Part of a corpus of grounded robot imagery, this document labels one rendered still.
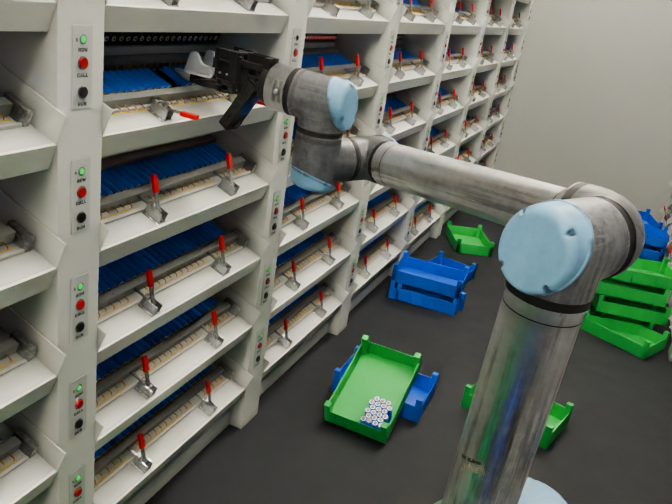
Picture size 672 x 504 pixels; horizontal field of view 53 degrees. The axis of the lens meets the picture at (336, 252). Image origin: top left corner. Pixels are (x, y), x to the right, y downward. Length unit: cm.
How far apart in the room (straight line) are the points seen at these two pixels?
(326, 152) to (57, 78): 49
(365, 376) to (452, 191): 113
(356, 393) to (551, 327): 131
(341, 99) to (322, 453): 109
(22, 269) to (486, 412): 73
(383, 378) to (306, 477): 47
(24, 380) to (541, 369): 81
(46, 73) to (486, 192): 70
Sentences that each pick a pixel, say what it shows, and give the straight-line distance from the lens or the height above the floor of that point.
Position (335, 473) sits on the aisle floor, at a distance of 194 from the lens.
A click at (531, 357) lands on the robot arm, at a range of 95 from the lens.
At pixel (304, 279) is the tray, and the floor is 35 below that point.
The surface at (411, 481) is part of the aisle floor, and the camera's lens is 197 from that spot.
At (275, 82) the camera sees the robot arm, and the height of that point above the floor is 104.
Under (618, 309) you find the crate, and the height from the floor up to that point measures 11.
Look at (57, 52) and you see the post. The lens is 107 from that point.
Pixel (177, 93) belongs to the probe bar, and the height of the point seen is 98.
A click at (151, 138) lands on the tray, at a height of 92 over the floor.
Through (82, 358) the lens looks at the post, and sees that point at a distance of 129.
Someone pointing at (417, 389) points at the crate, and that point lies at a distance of 236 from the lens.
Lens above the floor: 122
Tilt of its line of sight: 21 degrees down
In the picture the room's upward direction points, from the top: 9 degrees clockwise
